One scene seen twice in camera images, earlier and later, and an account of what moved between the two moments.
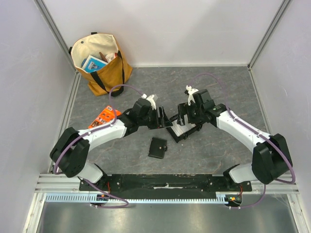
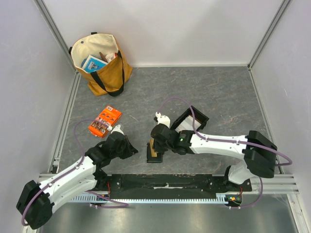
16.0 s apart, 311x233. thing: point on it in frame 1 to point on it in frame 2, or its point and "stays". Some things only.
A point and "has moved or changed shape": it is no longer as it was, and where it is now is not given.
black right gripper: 187,112 to 157,147
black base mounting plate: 165,187 stays
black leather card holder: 158,147 has moved or changed shape
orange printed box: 107,115 stays
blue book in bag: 93,64 stays
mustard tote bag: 114,75 stays
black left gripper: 163,121 to 130,150
